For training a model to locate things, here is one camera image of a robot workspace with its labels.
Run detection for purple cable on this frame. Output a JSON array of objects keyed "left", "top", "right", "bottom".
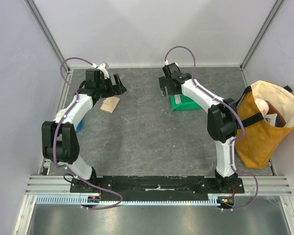
[
  {"left": 52, "top": 56, "right": 124, "bottom": 211},
  {"left": 164, "top": 46, "right": 260, "bottom": 212}
]

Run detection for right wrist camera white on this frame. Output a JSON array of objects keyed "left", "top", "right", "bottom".
[{"left": 162, "top": 62, "right": 180, "bottom": 76}]

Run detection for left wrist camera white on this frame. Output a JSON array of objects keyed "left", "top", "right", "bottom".
[{"left": 92, "top": 63, "right": 109, "bottom": 79}]

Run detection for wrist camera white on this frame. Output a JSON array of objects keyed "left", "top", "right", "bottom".
[
  {"left": 162, "top": 62, "right": 180, "bottom": 76},
  {"left": 92, "top": 63, "right": 109, "bottom": 79}
]

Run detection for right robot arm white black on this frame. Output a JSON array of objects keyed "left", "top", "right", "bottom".
[{"left": 159, "top": 61, "right": 239, "bottom": 193}]

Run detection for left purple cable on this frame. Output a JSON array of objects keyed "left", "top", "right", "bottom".
[{"left": 52, "top": 56, "right": 124, "bottom": 211}]

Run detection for toilet paper roll blue wrapper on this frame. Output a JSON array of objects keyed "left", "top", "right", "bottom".
[{"left": 54, "top": 109, "right": 84, "bottom": 133}]

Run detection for items inside tote bag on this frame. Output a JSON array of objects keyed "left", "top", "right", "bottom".
[{"left": 254, "top": 98, "right": 286, "bottom": 127}]

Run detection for green plastic bin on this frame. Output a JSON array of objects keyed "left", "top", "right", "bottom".
[{"left": 170, "top": 94, "right": 201, "bottom": 111}]

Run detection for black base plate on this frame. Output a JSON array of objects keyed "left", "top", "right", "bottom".
[{"left": 70, "top": 175, "right": 245, "bottom": 199}]

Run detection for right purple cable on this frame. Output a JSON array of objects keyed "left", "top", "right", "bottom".
[{"left": 164, "top": 46, "right": 260, "bottom": 212}]

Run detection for mustard canvas tote bag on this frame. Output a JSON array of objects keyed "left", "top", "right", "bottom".
[{"left": 235, "top": 80, "right": 294, "bottom": 169}]

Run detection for beige leather card holder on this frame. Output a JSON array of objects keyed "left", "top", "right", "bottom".
[{"left": 100, "top": 96, "right": 120, "bottom": 114}]

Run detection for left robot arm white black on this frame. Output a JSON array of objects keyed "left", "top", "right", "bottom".
[{"left": 42, "top": 68, "right": 127, "bottom": 192}]

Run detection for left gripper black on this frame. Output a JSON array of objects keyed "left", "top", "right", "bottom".
[{"left": 97, "top": 73, "right": 126, "bottom": 99}]

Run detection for slotted cable duct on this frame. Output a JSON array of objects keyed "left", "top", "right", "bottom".
[{"left": 36, "top": 195, "right": 234, "bottom": 208}]

